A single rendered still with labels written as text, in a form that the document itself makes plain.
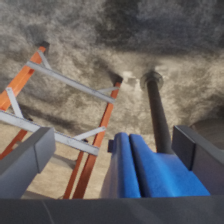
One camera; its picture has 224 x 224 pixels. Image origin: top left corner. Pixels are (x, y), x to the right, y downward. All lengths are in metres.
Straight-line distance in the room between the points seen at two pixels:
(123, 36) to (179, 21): 0.27
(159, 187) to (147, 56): 0.78
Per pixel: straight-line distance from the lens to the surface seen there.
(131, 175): 0.20
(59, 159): 1.12
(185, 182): 0.24
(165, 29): 0.89
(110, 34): 0.88
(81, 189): 0.58
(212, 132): 1.16
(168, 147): 0.56
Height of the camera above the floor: 0.85
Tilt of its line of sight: 51 degrees down
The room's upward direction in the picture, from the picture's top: 171 degrees counter-clockwise
